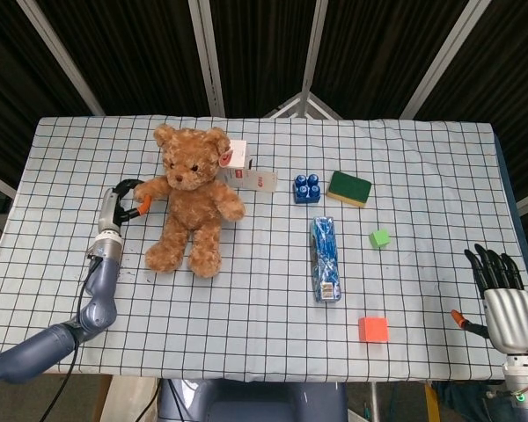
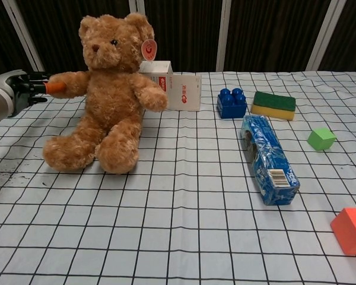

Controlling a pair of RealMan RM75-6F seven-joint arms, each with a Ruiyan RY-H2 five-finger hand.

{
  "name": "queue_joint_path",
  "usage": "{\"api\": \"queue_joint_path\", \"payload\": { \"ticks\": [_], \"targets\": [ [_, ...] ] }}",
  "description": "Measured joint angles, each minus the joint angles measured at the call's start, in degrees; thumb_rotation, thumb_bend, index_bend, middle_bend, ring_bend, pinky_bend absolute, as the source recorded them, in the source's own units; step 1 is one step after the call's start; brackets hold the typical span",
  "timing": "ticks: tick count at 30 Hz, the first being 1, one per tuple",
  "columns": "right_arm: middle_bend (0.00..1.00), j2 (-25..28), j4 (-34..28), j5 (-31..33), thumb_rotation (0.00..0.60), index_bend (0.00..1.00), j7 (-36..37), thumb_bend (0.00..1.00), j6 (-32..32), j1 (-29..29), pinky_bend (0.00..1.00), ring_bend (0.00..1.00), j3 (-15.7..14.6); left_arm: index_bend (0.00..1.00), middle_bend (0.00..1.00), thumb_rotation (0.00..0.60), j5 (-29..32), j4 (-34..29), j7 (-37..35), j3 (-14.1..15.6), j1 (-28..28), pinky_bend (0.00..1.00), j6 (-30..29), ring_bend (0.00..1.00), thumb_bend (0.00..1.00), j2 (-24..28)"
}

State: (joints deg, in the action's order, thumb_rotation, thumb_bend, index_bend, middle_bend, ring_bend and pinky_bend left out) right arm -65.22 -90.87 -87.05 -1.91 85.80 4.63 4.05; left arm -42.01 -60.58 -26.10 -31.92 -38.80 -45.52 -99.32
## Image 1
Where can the yellow post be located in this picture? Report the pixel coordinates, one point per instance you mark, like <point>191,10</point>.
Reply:
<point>431,402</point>

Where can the light blue checkered tablecloth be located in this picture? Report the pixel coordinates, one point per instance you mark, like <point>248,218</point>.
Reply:
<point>264,307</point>

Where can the orange cube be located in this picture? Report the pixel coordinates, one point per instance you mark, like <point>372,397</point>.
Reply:
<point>373,329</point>

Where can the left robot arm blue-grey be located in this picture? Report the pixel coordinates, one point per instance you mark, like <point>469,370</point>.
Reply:
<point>92,307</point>

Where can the blue toy building block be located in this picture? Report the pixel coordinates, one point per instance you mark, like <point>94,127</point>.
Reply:
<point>307,189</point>

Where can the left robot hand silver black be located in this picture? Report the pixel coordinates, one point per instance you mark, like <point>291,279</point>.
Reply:
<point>107,211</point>

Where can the brown teddy bear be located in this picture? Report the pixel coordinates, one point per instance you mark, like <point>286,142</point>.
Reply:
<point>193,202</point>

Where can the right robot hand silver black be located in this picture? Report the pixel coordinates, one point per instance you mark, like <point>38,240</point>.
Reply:
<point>510,318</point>

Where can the flat white box red print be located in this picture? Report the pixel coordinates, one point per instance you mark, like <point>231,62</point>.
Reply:
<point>257,180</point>

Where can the dark blue under cloth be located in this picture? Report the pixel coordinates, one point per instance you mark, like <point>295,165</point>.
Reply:
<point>508,176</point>

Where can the white aluminium frame post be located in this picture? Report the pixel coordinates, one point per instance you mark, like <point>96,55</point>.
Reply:
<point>440,61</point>
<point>209,57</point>
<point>61,57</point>
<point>312,48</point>

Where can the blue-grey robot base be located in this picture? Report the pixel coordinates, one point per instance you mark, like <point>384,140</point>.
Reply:
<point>255,402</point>

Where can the green cube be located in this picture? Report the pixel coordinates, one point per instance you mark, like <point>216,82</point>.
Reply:
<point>379,238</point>

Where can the small white carton box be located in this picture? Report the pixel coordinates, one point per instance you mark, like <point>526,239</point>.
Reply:
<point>239,154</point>

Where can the beige board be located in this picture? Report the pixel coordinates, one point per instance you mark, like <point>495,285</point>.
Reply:
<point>127,400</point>

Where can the white triangular frame brace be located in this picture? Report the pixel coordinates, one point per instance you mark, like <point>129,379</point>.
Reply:
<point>302,103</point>

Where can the blue item in plastic wrap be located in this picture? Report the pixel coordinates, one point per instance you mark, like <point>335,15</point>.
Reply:
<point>325,259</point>

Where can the green and yellow sponge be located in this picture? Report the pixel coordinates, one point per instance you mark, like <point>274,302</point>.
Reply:
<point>349,186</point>

